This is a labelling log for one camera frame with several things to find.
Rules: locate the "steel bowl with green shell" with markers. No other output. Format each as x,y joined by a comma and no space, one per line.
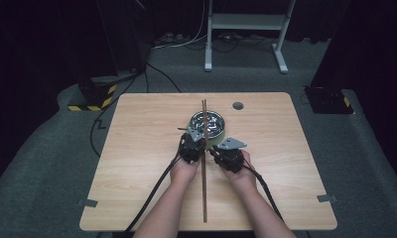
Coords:
214,124

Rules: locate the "person's left hand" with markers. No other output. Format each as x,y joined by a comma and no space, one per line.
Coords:
183,172

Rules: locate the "black yellow striped stand base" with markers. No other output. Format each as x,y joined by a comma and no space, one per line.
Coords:
94,99

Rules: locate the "grey tape strip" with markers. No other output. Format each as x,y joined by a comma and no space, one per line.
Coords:
88,203
327,198

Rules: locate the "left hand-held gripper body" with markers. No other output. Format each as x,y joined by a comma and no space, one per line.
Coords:
191,147

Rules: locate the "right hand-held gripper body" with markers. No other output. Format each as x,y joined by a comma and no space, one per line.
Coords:
229,155

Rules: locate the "person's right hand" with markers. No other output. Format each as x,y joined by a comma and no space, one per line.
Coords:
241,175

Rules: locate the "white metal stand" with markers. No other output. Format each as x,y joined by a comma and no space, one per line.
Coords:
246,21

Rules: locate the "long wooden chopstick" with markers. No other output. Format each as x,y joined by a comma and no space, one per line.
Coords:
204,185
205,115

